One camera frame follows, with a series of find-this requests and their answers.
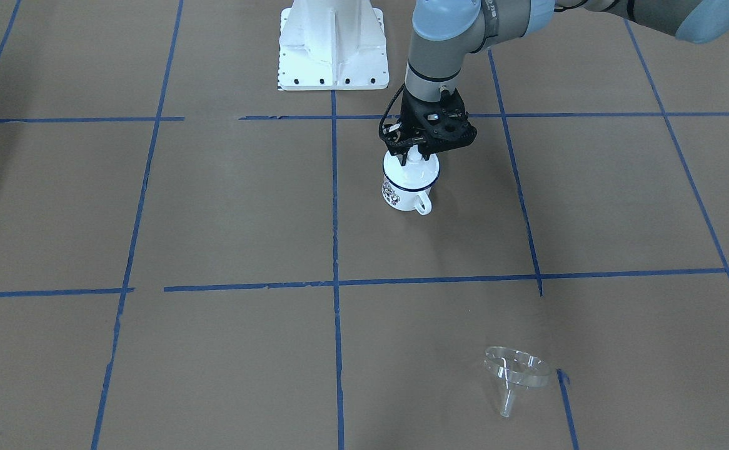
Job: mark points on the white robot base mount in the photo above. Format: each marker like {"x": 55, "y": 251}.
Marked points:
{"x": 332, "y": 45}

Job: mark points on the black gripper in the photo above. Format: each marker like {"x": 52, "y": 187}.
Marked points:
{"x": 411, "y": 115}

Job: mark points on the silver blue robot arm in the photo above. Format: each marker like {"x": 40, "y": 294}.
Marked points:
{"x": 445, "y": 32}

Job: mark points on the white enamel cup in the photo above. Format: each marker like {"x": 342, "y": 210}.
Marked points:
{"x": 408, "y": 180}

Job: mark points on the clear plastic funnel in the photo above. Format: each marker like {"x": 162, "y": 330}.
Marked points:
{"x": 516, "y": 371}

